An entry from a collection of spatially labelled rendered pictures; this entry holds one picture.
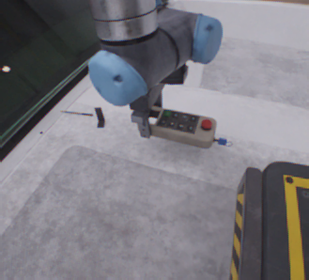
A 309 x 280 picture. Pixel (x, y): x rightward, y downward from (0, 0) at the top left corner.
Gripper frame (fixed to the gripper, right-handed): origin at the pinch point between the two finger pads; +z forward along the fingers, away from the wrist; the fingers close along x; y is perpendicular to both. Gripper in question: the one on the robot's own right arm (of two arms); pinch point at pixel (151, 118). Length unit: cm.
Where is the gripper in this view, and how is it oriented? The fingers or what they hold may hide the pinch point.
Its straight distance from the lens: 58.9
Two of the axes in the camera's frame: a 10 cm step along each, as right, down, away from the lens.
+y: -9.4, -2.1, 2.8
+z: 0.6, 6.9, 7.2
